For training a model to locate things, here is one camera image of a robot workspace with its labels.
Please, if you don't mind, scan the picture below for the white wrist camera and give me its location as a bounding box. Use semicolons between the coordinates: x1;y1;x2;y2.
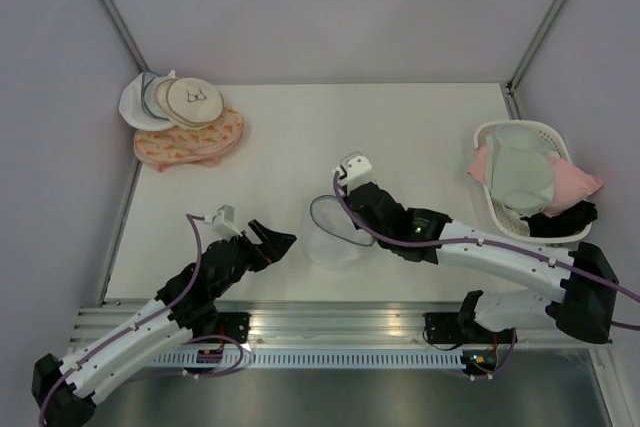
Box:
203;205;242;240
336;151;375;189

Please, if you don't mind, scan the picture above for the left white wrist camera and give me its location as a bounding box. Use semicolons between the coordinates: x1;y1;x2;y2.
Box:
203;205;242;240

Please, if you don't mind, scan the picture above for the pale green bra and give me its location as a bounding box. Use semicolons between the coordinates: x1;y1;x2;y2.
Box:
485;124;556;217

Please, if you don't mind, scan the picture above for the purple cable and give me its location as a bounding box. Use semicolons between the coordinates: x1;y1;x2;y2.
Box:
38;213;246;427
332;170;640;331

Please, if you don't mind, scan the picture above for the black garment in basket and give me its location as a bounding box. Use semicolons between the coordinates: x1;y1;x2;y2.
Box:
521;201;598;238

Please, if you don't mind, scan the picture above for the white plastic laundry basket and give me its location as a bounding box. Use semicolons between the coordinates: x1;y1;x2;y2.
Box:
473;120;593;245

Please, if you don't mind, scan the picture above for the white mesh laundry bag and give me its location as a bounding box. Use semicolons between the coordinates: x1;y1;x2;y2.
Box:
300;195;375;271

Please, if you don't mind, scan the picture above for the pink bra in basket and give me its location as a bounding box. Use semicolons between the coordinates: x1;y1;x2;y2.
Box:
467;145;605;218

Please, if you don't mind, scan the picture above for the aluminium mounting rail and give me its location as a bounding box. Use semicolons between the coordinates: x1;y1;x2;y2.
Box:
68;300;605;351

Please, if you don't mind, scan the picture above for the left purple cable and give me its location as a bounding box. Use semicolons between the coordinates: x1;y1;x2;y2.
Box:
38;213;246;427

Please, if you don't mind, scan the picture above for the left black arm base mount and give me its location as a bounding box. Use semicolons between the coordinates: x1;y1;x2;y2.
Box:
192;312;251;344

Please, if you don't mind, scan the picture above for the beige bag with bra drawing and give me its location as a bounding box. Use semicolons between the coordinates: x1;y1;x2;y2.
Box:
153;78;224;130

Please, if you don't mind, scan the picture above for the white blue-trimmed mesh bag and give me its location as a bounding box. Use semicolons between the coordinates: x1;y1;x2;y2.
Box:
118;70;176;132

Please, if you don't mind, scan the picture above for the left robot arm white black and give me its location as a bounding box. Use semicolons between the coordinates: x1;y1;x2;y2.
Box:
31;212;297;426

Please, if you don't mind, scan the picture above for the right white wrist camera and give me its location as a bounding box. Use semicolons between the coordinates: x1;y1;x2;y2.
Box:
336;151;375;189

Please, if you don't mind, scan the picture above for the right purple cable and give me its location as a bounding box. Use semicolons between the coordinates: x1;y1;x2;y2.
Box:
332;170;640;331

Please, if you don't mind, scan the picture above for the white slotted cable duct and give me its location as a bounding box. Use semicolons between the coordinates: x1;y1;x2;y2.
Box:
150;348;465;370

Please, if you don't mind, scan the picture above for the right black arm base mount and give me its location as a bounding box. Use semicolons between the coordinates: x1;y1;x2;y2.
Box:
423;312;513;348

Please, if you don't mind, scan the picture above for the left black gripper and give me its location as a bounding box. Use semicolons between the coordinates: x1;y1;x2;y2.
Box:
212;219;296;298

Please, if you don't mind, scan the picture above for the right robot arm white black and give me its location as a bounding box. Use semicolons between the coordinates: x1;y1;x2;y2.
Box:
341;182;618;344

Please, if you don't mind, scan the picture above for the pink patterned laundry bag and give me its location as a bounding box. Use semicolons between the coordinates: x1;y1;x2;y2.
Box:
133;108;245;172

